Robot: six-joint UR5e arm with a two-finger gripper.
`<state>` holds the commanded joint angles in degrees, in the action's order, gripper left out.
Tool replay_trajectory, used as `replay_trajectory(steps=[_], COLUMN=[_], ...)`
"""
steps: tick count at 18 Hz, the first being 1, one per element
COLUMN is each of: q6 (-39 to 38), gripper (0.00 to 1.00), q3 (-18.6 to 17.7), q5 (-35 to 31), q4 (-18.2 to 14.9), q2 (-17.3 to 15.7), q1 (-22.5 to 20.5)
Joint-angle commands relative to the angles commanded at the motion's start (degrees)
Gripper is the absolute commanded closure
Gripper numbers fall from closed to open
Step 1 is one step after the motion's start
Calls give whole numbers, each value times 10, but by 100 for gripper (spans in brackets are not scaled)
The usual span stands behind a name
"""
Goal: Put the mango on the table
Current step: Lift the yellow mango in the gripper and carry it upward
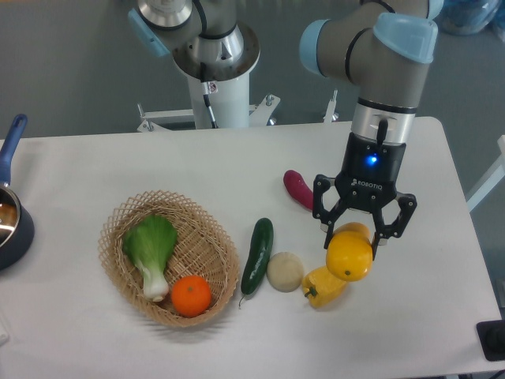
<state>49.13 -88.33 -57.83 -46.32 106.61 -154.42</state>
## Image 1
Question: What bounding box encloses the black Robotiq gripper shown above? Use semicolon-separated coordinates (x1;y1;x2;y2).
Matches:
312;132;418;260

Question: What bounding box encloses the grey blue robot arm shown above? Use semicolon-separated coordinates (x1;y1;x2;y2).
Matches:
129;1;443;247

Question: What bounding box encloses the purple sweet potato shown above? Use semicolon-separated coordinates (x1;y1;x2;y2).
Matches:
283;170;313;211

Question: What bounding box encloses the yellow bell pepper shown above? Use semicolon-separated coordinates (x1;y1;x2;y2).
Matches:
301;265;349;309

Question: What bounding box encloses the beige round bun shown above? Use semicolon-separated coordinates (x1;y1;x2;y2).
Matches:
267;252;305;292

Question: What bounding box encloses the dark green cucumber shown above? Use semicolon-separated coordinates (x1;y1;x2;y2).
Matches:
238;218;274;307

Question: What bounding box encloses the woven wicker basket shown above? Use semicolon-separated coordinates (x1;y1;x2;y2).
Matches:
98;190;240;328

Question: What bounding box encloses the black device at edge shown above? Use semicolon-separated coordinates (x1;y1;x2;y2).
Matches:
476;320;504;362

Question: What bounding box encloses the blue plastic bag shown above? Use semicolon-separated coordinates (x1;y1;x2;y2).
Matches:
436;0;503;36

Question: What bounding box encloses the orange tangerine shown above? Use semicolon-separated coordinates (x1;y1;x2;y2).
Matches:
170;276;211;317

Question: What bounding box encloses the green bok choy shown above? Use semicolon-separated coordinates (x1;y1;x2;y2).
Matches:
122;214;178;302

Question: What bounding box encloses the white frame at right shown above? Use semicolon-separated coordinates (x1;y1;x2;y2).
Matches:
466;135;504;212

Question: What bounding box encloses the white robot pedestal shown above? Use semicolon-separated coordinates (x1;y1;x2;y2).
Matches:
137;23;281;132

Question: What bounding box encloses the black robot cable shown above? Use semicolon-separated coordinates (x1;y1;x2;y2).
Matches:
199;62;219;129

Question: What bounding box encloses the blue handled saucepan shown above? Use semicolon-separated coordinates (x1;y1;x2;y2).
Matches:
1;114;35;271

